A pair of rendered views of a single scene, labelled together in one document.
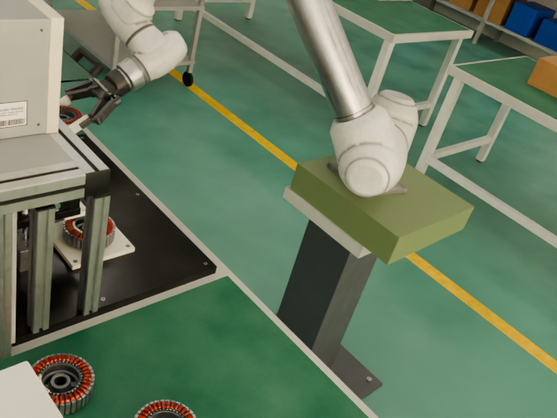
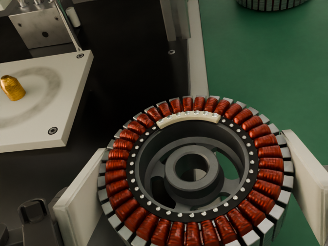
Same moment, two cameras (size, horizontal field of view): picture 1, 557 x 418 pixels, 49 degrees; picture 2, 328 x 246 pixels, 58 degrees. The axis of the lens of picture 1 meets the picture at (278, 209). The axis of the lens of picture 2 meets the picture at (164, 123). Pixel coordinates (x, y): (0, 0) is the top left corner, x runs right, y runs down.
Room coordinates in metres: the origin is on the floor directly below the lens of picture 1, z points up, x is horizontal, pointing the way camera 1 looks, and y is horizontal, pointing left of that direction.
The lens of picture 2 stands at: (1.54, 0.59, 0.98)
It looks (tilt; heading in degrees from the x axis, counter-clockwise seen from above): 46 degrees down; 154
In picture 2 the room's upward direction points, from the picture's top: 15 degrees counter-clockwise
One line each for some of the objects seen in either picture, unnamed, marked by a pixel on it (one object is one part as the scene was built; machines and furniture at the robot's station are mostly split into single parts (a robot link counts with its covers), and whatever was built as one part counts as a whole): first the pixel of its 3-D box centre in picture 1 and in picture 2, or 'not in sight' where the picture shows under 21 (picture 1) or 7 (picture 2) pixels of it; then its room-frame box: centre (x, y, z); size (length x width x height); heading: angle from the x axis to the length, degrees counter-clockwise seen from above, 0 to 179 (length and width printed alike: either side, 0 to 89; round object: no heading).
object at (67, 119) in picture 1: (62, 119); (192, 173); (1.45, 0.64, 0.82); 0.11 x 0.11 x 0.04
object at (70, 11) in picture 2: not in sight; (73, 18); (1.13, 0.70, 0.80); 0.01 x 0.01 x 0.03; 51
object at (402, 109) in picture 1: (385, 130); not in sight; (1.60, -0.22, 1.00); 0.18 x 0.16 x 0.22; 172
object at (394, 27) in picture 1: (304, 23); not in sight; (4.64, 0.21, 0.37); 2.20 x 0.90 x 0.75; 51
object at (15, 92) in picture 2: not in sight; (11, 86); (1.21, 0.58, 0.80); 0.02 x 0.02 x 0.03
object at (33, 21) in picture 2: not in sight; (47, 20); (1.10, 0.67, 0.80); 0.07 x 0.05 x 0.06; 51
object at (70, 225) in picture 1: (89, 230); not in sight; (1.06, 0.39, 0.80); 0.11 x 0.11 x 0.04
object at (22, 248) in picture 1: (24, 248); not in sight; (0.94, 0.48, 0.80); 0.07 x 0.05 x 0.06; 51
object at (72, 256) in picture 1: (88, 239); not in sight; (1.06, 0.39, 0.78); 0.15 x 0.15 x 0.01; 51
